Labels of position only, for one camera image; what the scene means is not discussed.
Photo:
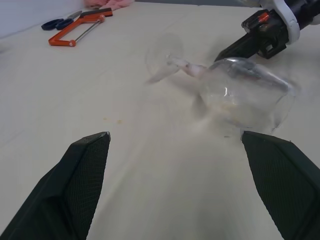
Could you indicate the orange hacksaw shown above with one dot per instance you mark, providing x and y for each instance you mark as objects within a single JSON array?
[{"x": 60, "y": 40}]

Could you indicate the clear wine glass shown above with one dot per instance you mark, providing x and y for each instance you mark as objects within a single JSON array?
[{"x": 232, "y": 100}]

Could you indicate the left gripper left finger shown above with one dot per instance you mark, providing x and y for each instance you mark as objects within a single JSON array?
[{"x": 62, "y": 190}]

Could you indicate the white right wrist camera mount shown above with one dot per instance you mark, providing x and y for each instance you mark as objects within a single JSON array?
[{"x": 291, "y": 22}]

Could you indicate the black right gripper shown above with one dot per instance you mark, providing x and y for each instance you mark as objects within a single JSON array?
[{"x": 272, "y": 32}]

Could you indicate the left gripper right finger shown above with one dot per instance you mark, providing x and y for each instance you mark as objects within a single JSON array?
[{"x": 287, "y": 185}]

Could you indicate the pink cloth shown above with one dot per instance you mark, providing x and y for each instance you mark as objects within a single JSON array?
[{"x": 110, "y": 3}]

